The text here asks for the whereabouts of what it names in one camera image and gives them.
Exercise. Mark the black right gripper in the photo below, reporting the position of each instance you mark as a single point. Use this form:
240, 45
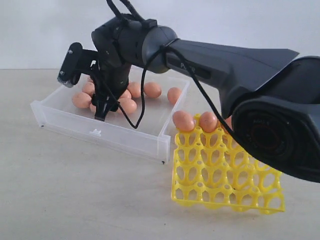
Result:
110, 83

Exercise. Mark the brown egg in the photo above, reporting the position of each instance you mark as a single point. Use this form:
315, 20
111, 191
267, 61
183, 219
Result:
228, 122
81, 100
89, 79
128, 105
92, 108
183, 121
135, 89
126, 94
88, 88
173, 95
208, 122
152, 90

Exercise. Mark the clear plastic drawer bin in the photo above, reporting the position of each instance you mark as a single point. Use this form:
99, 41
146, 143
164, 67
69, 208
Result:
151, 140

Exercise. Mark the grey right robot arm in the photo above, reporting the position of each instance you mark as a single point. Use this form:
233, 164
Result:
271, 95

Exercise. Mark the yellow plastic egg tray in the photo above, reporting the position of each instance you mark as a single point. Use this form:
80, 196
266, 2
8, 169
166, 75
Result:
213, 170

